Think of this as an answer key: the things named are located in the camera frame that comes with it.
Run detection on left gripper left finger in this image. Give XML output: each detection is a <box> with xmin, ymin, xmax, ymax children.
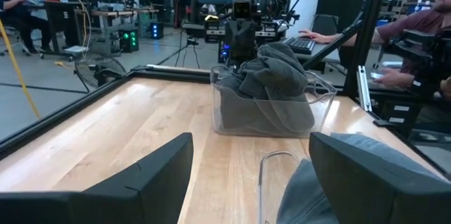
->
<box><xmin>0</xmin><ymin>132</ymin><xmax>194</xmax><ymax>224</ymax></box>

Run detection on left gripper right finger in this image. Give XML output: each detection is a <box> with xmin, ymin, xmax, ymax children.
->
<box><xmin>309</xmin><ymin>132</ymin><xmax>451</xmax><ymax>224</ymax></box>

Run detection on blue-grey baseball cap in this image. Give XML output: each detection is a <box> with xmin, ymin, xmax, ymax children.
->
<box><xmin>276</xmin><ymin>132</ymin><xmax>447</xmax><ymax>224</ymax></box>

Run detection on clear plastic bin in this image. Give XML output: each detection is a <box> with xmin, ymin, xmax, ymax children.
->
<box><xmin>210</xmin><ymin>64</ymin><xmax>338</xmax><ymax>139</ymax></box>
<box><xmin>258</xmin><ymin>150</ymin><xmax>300</xmax><ymax>224</ymax></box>

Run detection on keyboard with colourful keys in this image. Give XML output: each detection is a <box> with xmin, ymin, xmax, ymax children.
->
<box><xmin>283</xmin><ymin>36</ymin><xmax>317</xmax><ymax>56</ymax></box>

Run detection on person's hand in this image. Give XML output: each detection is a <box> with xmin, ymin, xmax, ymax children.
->
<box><xmin>299</xmin><ymin>29</ymin><xmax>332</xmax><ymax>44</ymax></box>
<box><xmin>373</xmin><ymin>68</ymin><xmax>414</xmax><ymax>89</ymax></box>

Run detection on black drawer cabinet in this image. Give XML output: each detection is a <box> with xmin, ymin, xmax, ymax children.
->
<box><xmin>373</xmin><ymin>92</ymin><xmax>424</xmax><ymax>137</ymax></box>

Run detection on grey desk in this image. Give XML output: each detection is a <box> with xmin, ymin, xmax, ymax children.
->
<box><xmin>281</xmin><ymin>37</ymin><xmax>353</xmax><ymax>77</ymax></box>

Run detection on black box blue lights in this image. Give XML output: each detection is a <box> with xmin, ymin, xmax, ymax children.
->
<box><xmin>149</xmin><ymin>21</ymin><xmax>165</xmax><ymax>40</ymax></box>

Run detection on silver metal plate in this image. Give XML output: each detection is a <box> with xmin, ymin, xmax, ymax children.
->
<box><xmin>356</xmin><ymin>65</ymin><xmax>373</xmax><ymax>112</ymax></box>

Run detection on black room divider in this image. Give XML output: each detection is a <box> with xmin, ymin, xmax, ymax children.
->
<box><xmin>315</xmin><ymin>0</ymin><xmax>371</xmax><ymax>27</ymax></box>

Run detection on black computer green lights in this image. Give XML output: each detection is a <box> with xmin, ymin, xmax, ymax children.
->
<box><xmin>118</xmin><ymin>28</ymin><xmax>140</xmax><ymax>54</ymax></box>

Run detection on black floor fan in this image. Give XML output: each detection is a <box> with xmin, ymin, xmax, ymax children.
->
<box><xmin>73</xmin><ymin>54</ymin><xmax>127</xmax><ymax>88</ymax></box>

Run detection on wooden workbench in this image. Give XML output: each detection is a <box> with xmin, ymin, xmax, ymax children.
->
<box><xmin>89</xmin><ymin>7</ymin><xmax>159</xmax><ymax>47</ymax></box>

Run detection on black device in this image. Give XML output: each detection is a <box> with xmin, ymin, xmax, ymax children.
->
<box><xmin>387</xmin><ymin>28</ymin><xmax>451</xmax><ymax>94</ymax></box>

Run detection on black desk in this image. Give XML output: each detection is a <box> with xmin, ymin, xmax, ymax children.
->
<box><xmin>26</xmin><ymin>0</ymin><xmax>89</xmax><ymax>56</ymax></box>

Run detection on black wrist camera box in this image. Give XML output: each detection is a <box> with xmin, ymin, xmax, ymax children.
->
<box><xmin>231</xmin><ymin>0</ymin><xmax>253</xmax><ymax>20</ymax></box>

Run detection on black aluminium table frame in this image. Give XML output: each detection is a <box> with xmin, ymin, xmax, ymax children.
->
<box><xmin>0</xmin><ymin>0</ymin><xmax>451</xmax><ymax>182</ymax></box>

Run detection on yellow cable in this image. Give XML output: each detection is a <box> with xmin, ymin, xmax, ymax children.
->
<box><xmin>0</xmin><ymin>19</ymin><xmax>42</xmax><ymax>119</ymax></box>

